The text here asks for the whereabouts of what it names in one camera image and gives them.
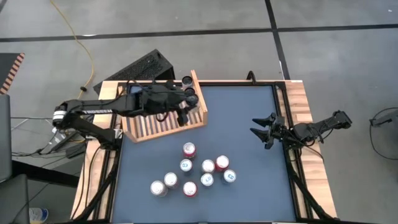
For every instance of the white blue container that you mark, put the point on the white blue container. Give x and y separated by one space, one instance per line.
38 214

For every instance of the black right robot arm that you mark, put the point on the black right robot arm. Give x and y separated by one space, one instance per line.
314 129

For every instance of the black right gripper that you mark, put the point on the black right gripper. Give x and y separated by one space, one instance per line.
280 130

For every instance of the grey stand leg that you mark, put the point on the grey stand leg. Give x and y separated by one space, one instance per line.
385 119

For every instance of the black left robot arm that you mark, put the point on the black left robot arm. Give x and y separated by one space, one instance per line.
96 110

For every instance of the blue silver Red Bull can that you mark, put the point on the blue silver Red Bull can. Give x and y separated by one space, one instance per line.
186 165
207 179
229 176

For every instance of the black perforated computer tower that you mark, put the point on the black perforated computer tower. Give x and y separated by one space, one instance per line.
140 70

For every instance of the wooden table side board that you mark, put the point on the wooden table side board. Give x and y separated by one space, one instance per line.
298 102
107 93

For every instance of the wooden slatted shelf rack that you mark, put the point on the wooden slatted shelf rack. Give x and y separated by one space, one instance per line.
155 128

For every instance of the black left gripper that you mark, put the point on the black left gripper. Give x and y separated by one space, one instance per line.
158 101

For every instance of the red Fanta strawberry can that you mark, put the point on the red Fanta strawberry can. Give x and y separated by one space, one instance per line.
190 188
222 162
189 150

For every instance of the black floor bar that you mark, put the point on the black floor bar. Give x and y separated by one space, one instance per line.
43 174

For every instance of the silver Diet Coke can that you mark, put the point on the silver Diet Coke can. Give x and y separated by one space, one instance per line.
170 179
158 188
208 166

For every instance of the black mat orange striped edge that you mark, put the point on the black mat orange striped edge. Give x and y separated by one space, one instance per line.
7 67

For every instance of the white Celsius energy can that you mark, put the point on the white Celsius energy can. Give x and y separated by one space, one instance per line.
192 99
189 91
187 81

